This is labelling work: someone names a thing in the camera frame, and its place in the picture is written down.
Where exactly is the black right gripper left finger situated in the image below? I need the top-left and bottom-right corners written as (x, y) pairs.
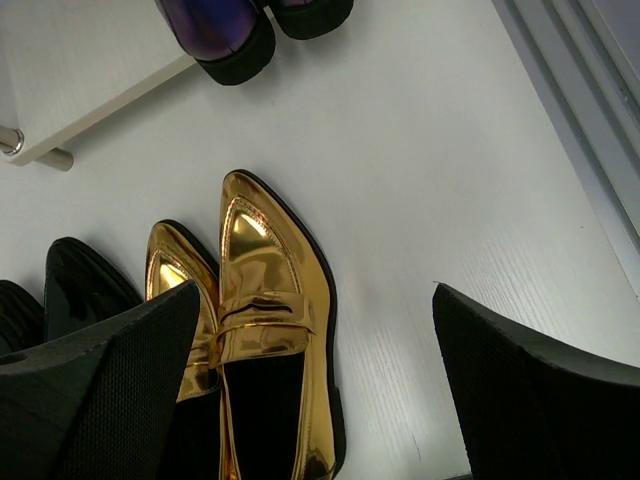
top-left (1, 281), bottom-right (199, 479)

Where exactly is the aluminium right side rail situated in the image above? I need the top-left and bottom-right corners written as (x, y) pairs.
top-left (492, 0), bottom-right (640, 251)

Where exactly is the black patent right loafer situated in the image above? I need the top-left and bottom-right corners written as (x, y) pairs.
top-left (44, 237), bottom-right (142, 341)

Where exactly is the black patent loafer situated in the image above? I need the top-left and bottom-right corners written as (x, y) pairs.
top-left (44, 237), bottom-right (142, 341)
top-left (0, 280), bottom-right (45, 355)

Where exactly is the purple loafer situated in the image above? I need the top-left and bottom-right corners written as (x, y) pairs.
top-left (259, 0), bottom-right (354, 40)
top-left (156, 0), bottom-right (276, 86)

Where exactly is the black patent left loafer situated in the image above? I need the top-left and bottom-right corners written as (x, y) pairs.
top-left (0, 280), bottom-right (45, 355)

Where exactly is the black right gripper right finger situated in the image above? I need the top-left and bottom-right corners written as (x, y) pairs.
top-left (432, 284), bottom-right (639, 479)

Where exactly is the gold loafer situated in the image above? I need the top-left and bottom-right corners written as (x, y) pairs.
top-left (145, 219), bottom-right (221, 479)
top-left (212, 169), bottom-right (346, 479)

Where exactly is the white two-tier shoe shelf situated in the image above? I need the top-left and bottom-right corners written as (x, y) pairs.
top-left (1, 0), bottom-right (195, 171)

